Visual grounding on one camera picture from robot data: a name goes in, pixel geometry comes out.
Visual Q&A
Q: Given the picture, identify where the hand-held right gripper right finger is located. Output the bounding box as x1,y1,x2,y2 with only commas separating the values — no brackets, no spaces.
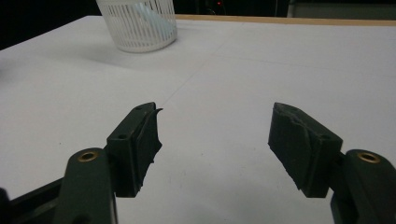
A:
267,102,344,199

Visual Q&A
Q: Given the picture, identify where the white plastic basket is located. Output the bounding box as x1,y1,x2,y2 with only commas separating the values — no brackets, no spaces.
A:
95,0,178,53

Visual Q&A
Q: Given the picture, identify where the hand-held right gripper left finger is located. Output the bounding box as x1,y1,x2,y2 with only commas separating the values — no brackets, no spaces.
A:
106,102,163,199

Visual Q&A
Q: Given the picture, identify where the wooden table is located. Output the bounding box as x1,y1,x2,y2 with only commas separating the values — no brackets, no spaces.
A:
175,13,396,27

